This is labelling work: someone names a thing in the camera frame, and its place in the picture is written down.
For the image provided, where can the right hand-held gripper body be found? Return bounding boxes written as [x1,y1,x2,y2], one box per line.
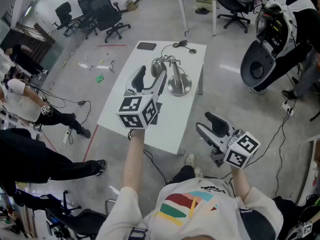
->
[211,128,262,170]

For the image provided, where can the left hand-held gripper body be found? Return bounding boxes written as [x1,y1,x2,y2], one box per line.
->
[116,88,164,130]

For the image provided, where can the metal stand with round base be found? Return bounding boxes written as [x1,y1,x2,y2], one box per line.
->
[150,54,193,97]

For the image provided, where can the person's left forearm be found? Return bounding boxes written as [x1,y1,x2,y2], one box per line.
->
[121,128,146,194]

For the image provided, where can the person's right forearm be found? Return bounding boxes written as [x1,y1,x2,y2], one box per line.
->
[230,165,252,205]

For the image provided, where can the black flat phone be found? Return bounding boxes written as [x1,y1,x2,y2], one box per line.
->
[136,41,158,52]

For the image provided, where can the person's black trousers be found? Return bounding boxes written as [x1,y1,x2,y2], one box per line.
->
[165,165,196,185]

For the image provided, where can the black office chair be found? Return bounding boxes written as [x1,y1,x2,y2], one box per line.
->
[52,1,77,38]
[90,0,132,44]
[44,190,109,240]
[76,0,102,40]
[216,0,255,34]

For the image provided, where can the white shelf rack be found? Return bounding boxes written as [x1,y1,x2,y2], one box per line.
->
[296,134,320,206]

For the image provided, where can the white grey backpack shell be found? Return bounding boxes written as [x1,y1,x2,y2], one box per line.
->
[239,0,298,89]

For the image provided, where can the person's white printed shirt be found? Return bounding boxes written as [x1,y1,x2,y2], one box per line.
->
[96,176,285,240]

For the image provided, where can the dark wooden pallet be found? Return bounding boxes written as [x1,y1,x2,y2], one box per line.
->
[0,22,56,63]

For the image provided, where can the black cable with round puck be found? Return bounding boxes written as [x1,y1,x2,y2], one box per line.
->
[160,40,189,59]

